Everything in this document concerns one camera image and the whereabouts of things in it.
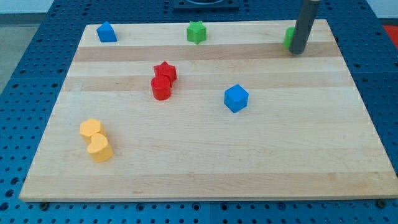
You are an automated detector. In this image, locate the wooden board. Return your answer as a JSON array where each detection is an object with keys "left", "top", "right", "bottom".
[{"left": 19, "top": 19, "right": 397, "bottom": 202}]

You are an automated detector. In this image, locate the yellow heart block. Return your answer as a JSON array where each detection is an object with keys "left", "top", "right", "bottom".
[{"left": 87, "top": 133, "right": 114, "bottom": 163}]

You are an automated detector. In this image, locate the green star block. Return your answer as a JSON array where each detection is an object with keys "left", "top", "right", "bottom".
[{"left": 186, "top": 21, "right": 207, "bottom": 45}]

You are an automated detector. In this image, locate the blue pentagon prism block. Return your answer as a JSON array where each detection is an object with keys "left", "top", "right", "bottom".
[{"left": 96, "top": 21, "right": 118, "bottom": 42}]

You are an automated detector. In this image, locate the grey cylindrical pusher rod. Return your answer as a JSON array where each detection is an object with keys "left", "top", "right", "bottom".
[{"left": 289, "top": 0, "right": 321, "bottom": 55}]

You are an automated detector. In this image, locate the blue cube block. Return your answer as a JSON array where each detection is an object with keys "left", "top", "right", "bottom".
[{"left": 224, "top": 84, "right": 249, "bottom": 113}]

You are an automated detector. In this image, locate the red cylinder block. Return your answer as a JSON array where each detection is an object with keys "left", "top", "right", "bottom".
[{"left": 150, "top": 75, "right": 171, "bottom": 100}]

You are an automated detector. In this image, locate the yellow hexagon block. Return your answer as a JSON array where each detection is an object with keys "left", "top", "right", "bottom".
[{"left": 80, "top": 118, "right": 106, "bottom": 144}]

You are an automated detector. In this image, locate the green block behind rod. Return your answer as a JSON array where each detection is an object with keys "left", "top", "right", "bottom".
[{"left": 283, "top": 27, "right": 295, "bottom": 49}]

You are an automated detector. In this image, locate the red star block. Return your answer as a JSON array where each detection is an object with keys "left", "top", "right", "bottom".
[{"left": 154, "top": 61, "right": 177, "bottom": 87}]

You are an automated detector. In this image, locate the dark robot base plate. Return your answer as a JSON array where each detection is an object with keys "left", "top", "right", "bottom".
[{"left": 171, "top": 0, "right": 239, "bottom": 11}]

